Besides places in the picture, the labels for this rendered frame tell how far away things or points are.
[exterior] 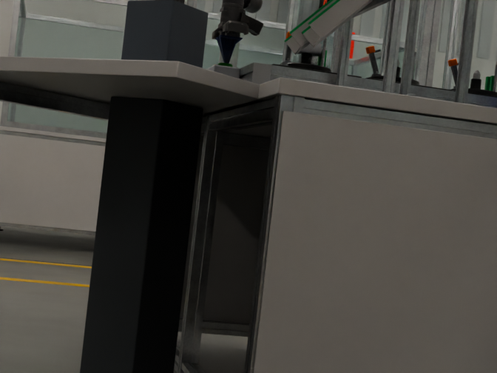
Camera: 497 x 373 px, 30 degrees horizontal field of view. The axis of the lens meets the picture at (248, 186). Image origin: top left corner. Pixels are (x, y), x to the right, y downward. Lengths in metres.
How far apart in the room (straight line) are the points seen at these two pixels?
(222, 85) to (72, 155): 5.61
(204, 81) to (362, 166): 0.34
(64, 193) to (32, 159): 0.36
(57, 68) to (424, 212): 0.76
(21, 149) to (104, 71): 5.59
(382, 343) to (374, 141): 0.38
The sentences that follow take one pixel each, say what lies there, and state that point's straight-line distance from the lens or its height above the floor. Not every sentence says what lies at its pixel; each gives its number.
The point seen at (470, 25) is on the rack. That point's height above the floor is 1.06.
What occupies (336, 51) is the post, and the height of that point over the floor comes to 1.07.
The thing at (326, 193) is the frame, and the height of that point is 0.66.
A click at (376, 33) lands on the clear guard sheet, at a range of 4.03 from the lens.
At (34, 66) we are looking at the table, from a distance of 1.88.
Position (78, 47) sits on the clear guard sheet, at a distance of 7.41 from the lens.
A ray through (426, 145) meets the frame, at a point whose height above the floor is 0.77.
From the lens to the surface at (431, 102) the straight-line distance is 1.81.
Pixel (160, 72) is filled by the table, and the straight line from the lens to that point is 1.67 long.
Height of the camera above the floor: 0.65
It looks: level
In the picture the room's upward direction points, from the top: 6 degrees clockwise
